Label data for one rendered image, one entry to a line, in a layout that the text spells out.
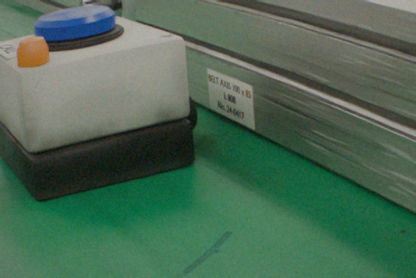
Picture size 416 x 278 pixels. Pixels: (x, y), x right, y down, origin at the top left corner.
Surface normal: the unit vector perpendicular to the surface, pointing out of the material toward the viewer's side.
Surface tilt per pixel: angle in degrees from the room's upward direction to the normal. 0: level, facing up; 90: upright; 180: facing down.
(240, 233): 0
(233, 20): 90
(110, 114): 90
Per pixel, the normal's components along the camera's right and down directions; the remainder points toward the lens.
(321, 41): -0.88, 0.21
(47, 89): 0.47, 0.25
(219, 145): -0.07, -0.94
